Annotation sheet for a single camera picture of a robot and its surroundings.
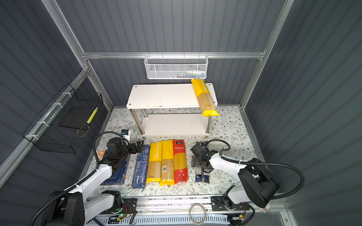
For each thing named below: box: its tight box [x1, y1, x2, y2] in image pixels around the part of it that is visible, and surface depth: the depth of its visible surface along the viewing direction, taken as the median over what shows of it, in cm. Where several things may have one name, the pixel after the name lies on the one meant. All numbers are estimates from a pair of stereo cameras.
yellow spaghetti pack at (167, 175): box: [159, 139, 175, 186], surface depth 88 cm
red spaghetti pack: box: [172, 139, 189, 185], surface depth 88 cm
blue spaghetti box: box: [131, 145, 151, 189], surface depth 85 cm
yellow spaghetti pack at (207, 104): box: [190, 78, 220, 117], surface depth 75 cm
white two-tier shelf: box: [126, 83, 218, 137], surface depth 86 cm
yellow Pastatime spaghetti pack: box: [145, 141, 163, 184], surface depth 88 cm
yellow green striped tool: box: [86, 106, 99, 124], surface depth 78 cm
